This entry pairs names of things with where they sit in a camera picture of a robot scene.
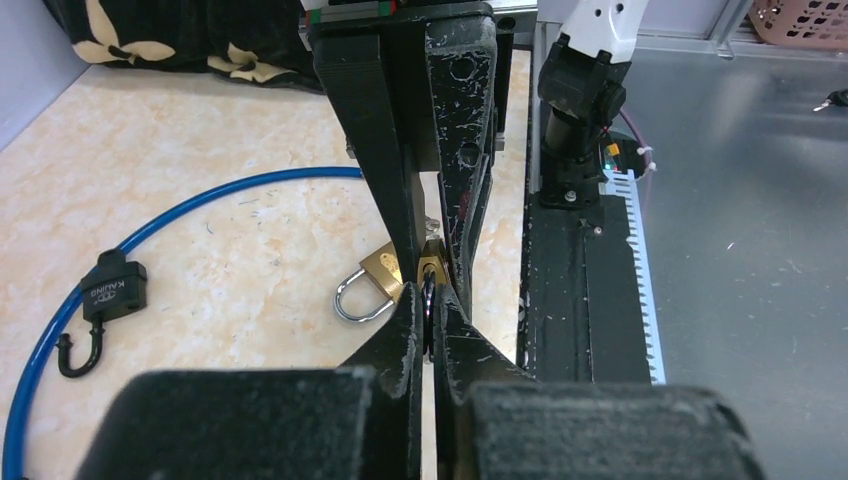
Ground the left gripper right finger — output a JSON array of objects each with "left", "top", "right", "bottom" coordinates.
[{"left": 433, "top": 285, "right": 765, "bottom": 479}]

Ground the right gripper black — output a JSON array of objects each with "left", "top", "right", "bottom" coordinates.
[{"left": 301, "top": 1, "right": 514, "bottom": 318}]

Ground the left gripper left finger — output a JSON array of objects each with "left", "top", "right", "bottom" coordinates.
[{"left": 77, "top": 283, "right": 423, "bottom": 479}]

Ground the large brass padlock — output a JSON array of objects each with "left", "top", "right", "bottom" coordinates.
[{"left": 333, "top": 242, "right": 403, "bottom": 323}]

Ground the small brass padlock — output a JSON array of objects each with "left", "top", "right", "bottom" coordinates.
[{"left": 417, "top": 217, "right": 451, "bottom": 286}]

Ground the black padlock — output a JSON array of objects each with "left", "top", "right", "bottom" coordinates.
[{"left": 56, "top": 249, "right": 148, "bottom": 379}]

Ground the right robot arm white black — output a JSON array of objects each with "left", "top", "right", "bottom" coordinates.
[{"left": 300, "top": 1, "right": 646, "bottom": 318}]

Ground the black floral blanket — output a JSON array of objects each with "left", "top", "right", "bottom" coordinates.
[{"left": 44, "top": 0, "right": 323, "bottom": 94}]

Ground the pink plastic basket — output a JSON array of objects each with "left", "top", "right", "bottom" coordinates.
[{"left": 748, "top": 0, "right": 847, "bottom": 51}]

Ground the blue cable lock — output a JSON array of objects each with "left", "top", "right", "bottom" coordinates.
[{"left": 1, "top": 166, "right": 363, "bottom": 479}]

